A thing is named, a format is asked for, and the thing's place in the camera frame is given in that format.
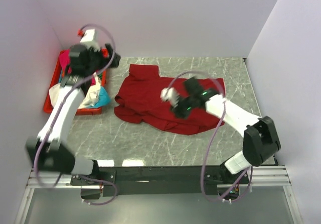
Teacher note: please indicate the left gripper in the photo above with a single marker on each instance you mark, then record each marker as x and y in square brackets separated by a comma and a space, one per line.
[113, 61]

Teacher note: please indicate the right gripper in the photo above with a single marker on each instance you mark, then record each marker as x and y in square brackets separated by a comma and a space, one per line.
[178, 112]

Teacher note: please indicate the dark red t shirt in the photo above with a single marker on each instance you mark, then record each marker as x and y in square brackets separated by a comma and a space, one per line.
[139, 101]

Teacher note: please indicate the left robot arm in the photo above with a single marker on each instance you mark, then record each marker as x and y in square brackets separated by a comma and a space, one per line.
[48, 151]

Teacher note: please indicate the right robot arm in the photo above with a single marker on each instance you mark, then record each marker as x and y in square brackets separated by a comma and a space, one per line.
[260, 137]

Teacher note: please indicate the pink t shirt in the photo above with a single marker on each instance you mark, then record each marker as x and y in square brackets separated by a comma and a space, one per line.
[64, 60]

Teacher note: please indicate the white t shirt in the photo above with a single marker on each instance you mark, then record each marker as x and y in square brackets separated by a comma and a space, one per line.
[91, 99]

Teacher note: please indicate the turquoise t shirt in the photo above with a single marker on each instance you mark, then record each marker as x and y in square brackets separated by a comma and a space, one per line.
[104, 99]

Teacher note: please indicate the red plastic bin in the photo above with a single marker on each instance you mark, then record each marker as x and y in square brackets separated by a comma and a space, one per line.
[58, 72]

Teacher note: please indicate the black base beam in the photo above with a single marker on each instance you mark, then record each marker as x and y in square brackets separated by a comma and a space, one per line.
[143, 180]

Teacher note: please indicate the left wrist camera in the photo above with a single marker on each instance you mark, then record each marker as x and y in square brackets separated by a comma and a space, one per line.
[90, 39]

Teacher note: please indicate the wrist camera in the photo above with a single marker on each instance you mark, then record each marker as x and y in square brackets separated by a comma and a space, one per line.
[170, 95]
[90, 39]

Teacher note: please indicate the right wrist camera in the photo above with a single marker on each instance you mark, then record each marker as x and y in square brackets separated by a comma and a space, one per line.
[170, 95]

